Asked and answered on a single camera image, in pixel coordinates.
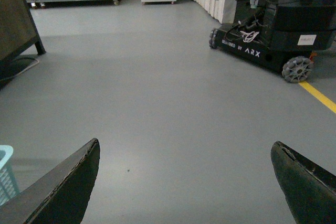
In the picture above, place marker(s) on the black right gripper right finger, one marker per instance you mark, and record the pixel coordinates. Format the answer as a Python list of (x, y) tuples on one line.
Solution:
[(308, 188)]

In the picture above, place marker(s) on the grey rear mecanum wheel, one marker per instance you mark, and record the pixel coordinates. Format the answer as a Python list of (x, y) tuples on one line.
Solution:
[(212, 39)]

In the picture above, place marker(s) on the dark wooden cabinet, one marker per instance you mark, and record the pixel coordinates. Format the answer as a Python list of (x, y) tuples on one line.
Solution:
[(18, 30)]

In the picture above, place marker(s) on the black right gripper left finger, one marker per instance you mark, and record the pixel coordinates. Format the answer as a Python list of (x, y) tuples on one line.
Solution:
[(61, 195)]

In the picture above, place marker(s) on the grey mecanum wheel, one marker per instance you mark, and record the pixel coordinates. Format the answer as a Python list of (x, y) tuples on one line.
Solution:
[(212, 39), (297, 69)]

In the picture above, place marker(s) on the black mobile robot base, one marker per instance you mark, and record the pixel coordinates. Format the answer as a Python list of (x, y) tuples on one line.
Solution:
[(279, 30)]

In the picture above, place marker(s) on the grey front mecanum wheel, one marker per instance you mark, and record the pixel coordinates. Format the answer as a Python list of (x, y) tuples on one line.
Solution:
[(297, 69)]

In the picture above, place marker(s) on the light blue plastic basket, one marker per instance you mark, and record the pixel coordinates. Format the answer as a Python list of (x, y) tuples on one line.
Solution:
[(9, 186)]

